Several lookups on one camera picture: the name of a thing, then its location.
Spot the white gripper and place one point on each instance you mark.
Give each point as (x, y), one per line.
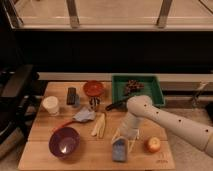
(129, 128)

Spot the blue sponge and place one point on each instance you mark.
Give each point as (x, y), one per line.
(119, 152)

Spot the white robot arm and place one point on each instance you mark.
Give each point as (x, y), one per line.
(138, 107)

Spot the red bowl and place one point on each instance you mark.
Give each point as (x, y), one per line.
(93, 88)

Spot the purple bowl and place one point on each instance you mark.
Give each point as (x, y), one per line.
(64, 142)

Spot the yellow banana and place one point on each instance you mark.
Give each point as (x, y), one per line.
(99, 127)

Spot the orange apple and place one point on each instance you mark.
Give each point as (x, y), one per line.
(153, 144)

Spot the black and white small can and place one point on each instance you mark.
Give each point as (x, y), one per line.
(94, 103)

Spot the green plastic bin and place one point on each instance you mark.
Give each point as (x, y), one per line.
(151, 88)

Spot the brown grape bunch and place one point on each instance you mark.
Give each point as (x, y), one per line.
(132, 86)

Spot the blue small cup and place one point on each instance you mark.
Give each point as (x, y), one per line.
(77, 102)

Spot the white cup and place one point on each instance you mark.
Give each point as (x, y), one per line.
(51, 104)

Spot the black office chair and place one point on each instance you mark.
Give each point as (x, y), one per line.
(16, 94)

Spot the black handled utensil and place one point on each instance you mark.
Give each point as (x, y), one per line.
(116, 105)

